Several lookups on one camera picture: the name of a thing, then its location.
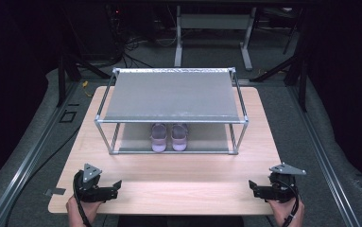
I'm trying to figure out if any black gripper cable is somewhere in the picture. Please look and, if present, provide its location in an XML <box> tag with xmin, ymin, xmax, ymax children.
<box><xmin>73</xmin><ymin>170</ymin><xmax>94</xmax><ymax>227</ymax></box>
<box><xmin>281</xmin><ymin>176</ymin><xmax>302</xmax><ymax>227</ymax></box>

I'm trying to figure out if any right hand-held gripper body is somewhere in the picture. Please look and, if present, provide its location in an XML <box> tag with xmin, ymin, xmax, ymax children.
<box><xmin>262</xmin><ymin>162</ymin><xmax>307</xmax><ymax>203</ymax></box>

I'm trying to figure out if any grey metal desk frame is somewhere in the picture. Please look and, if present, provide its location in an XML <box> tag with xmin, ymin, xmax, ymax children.
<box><xmin>173</xmin><ymin>5</ymin><xmax>258</xmax><ymax>71</ymax></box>

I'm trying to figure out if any person's right hand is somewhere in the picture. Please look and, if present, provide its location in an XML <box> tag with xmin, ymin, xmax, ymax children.
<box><xmin>266</xmin><ymin>194</ymin><xmax>306</xmax><ymax>227</ymax></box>

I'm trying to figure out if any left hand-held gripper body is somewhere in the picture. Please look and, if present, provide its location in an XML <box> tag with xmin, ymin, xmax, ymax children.
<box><xmin>73</xmin><ymin>163</ymin><xmax>108</xmax><ymax>203</ymax></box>

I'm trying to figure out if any grey metal shoe rack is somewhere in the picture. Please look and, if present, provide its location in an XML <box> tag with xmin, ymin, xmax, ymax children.
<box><xmin>94</xmin><ymin>66</ymin><xmax>250</xmax><ymax>156</ymax></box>

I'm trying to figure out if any tangle of dark cables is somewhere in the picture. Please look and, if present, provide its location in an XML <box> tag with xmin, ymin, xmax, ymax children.
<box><xmin>105</xmin><ymin>4</ymin><xmax>178</xmax><ymax>69</ymax></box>

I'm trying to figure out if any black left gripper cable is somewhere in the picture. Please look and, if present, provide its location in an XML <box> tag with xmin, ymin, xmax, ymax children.
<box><xmin>73</xmin><ymin>170</ymin><xmax>94</xmax><ymax>227</ymax></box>

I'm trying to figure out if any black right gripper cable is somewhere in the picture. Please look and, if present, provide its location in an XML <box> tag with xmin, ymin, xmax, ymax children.
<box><xmin>281</xmin><ymin>176</ymin><xmax>302</xmax><ymax>227</ymax></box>

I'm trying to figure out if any grey floor rail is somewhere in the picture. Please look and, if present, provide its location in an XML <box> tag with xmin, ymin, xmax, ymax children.
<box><xmin>286</xmin><ymin>84</ymin><xmax>362</xmax><ymax>227</ymax></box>
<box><xmin>0</xmin><ymin>80</ymin><xmax>78</xmax><ymax>227</ymax></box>

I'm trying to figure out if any black metal stand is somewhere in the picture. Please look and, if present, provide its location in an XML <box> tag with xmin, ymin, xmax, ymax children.
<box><xmin>250</xmin><ymin>6</ymin><xmax>309</xmax><ymax>114</ymax></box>
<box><xmin>57</xmin><ymin>52</ymin><xmax>111</xmax><ymax>108</ymax></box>

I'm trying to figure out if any person's dark clothing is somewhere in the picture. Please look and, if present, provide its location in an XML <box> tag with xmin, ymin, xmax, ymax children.
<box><xmin>117</xmin><ymin>215</ymin><xmax>245</xmax><ymax>227</ymax></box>

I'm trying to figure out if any black floor cable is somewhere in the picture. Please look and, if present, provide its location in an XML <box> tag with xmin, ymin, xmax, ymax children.
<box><xmin>4</xmin><ymin>124</ymin><xmax>82</xmax><ymax>227</ymax></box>

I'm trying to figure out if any grey tape piece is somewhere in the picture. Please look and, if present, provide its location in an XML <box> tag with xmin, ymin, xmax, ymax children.
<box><xmin>43</xmin><ymin>187</ymin><xmax>67</xmax><ymax>197</ymax></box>

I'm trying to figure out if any purple child sandal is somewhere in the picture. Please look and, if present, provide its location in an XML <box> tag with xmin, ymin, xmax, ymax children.
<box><xmin>170</xmin><ymin>123</ymin><xmax>189</xmax><ymax>152</ymax></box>
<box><xmin>149</xmin><ymin>123</ymin><xmax>168</xmax><ymax>154</ymax></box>

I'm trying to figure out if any person's left hand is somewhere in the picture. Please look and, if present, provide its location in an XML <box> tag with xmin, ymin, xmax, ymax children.
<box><xmin>65</xmin><ymin>195</ymin><xmax>105</xmax><ymax>227</ymax></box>

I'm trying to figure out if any black tape square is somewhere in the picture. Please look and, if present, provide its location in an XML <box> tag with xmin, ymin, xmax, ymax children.
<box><xmin>58</xmin><ymin>110</ymin><xmax>78</xmax><ymax>124</ymax></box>

